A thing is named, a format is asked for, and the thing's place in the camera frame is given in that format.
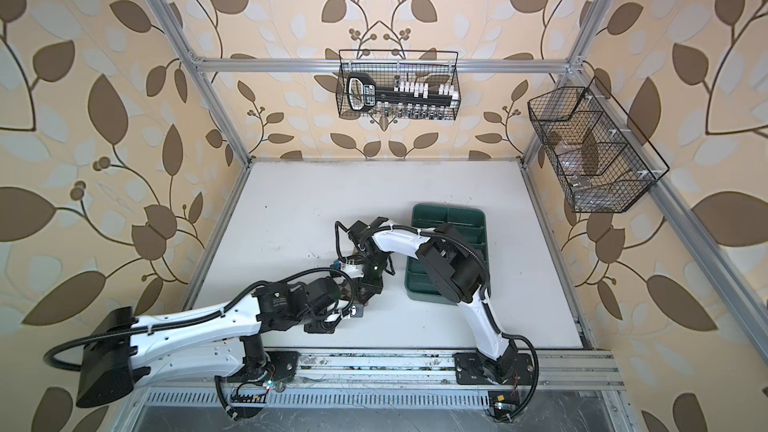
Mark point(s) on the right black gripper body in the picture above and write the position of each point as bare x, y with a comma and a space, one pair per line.
373, 269

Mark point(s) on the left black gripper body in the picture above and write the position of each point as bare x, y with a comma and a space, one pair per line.
318, 321

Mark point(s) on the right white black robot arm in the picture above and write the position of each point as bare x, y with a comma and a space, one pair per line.
460, 274

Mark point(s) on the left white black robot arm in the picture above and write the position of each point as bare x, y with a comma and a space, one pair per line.
222, 342

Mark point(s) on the black white tool in basket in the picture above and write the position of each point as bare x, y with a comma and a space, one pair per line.
364, 94

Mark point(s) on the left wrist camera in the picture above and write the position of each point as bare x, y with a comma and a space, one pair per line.
356, 311

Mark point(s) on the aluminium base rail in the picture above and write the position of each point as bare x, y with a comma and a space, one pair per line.
382, 378

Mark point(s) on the black wire basket back wall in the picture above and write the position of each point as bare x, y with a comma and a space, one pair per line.
432, 66

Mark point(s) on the black wire basket wall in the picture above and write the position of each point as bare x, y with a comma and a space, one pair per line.
599, 159
432, 66

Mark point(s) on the black wire basket right wall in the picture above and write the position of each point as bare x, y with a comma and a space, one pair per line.
599, 159

